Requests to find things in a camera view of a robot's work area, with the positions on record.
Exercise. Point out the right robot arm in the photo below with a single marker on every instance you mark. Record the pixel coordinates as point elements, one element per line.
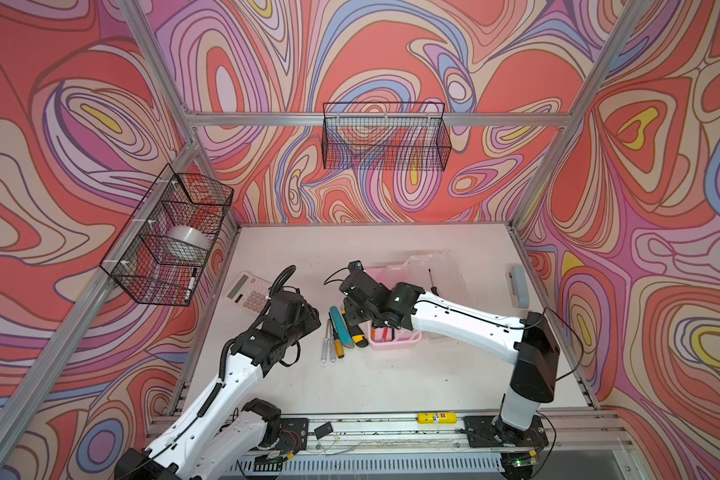
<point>528,344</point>

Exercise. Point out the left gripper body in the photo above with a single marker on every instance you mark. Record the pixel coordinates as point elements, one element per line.
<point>305,323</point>

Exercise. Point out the teal utility knife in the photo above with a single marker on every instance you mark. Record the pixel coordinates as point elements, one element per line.
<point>340,327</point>

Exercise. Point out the yellow handle screwdriver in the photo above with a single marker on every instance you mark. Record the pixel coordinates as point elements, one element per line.
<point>338,346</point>

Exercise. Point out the yellow label tag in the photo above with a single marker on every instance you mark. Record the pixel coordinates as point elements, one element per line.
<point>448,418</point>

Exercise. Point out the pink calculator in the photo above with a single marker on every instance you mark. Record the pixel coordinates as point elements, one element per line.
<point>249,292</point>

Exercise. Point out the black yellow utility knife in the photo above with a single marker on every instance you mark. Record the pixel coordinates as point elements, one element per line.
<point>358,336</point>

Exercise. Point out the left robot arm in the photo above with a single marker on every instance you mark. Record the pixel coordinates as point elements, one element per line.
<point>221,425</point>

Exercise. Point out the black wire basket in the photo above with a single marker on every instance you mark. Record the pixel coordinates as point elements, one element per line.
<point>385,135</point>
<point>152,268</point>

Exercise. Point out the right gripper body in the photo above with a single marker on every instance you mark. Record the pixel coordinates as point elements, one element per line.
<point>356,315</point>

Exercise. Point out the silver tape roll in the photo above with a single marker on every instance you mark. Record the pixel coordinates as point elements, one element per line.
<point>190,236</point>

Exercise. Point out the blue grey stapler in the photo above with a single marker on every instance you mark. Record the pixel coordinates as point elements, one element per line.
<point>518,287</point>

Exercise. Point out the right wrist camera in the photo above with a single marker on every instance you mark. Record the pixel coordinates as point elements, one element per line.
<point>355,266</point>

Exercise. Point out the black marker in basket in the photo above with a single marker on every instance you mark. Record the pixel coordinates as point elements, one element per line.
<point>191,285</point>

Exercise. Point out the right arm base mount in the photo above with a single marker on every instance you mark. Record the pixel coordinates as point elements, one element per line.
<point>488,431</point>

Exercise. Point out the pink plastic tool box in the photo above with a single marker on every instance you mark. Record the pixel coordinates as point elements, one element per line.
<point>399,278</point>

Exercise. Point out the black wire basket left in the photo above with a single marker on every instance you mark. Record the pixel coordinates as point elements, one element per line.
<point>152,268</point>

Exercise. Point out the black wire basket back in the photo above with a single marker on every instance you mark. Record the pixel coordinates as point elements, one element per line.
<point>385,135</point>

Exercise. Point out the aluminium front rail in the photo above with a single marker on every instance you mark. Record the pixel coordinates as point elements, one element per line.
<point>566,429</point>

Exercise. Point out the clear handle screwdriver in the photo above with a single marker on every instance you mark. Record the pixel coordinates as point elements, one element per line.
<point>328,354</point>

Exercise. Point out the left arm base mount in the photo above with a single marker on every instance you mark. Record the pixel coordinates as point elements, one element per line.
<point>289,437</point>

